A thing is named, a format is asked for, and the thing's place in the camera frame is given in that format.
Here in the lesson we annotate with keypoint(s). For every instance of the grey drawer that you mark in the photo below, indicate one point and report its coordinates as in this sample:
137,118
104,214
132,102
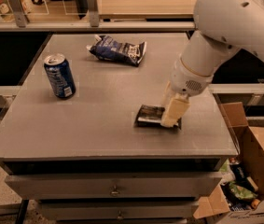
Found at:
112,185
117,210

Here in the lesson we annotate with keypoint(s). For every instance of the blue crumpled chip bag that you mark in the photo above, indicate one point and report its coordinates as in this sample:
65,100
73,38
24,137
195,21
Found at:
107,48

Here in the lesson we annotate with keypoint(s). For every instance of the metal bracket post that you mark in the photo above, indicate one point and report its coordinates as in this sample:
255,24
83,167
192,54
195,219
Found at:
19,13
93,13

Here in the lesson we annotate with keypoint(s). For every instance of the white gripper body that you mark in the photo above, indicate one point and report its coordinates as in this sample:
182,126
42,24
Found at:
186,79

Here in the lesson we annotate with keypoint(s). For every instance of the green snack bag in box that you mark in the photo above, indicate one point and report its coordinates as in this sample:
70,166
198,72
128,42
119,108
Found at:
241,193

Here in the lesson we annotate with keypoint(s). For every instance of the dark chocolate rxbar wrapper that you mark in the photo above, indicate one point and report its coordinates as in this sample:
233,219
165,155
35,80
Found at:
149,116

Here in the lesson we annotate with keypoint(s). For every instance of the middle metal bracket post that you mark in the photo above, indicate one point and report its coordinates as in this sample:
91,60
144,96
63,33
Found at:
93,13

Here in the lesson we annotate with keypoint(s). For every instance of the dark bottle in box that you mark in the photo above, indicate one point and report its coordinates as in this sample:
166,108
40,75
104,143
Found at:
243,179

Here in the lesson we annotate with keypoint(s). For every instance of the wooden background table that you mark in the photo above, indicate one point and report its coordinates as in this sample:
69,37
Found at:
127,9

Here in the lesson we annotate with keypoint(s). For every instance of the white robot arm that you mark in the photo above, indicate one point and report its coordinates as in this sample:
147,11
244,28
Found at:
223,27

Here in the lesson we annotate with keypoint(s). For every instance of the blue pepsi can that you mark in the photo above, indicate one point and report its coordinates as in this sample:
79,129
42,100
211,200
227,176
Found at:
60,76

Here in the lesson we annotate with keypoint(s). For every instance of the upper grey drawer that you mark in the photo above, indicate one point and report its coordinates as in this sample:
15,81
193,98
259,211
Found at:
112,185

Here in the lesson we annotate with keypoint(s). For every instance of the left metal bracket post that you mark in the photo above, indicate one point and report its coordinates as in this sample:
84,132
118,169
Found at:
19,13

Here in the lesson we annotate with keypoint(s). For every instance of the open cardboard box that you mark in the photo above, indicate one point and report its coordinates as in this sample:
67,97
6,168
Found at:
221,207

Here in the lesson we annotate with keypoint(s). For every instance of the lower grey drawer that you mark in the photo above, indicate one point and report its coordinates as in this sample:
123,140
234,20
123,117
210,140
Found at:
117,210

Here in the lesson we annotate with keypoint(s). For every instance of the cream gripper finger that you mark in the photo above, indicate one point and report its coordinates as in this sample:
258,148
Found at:
167,95
175,107

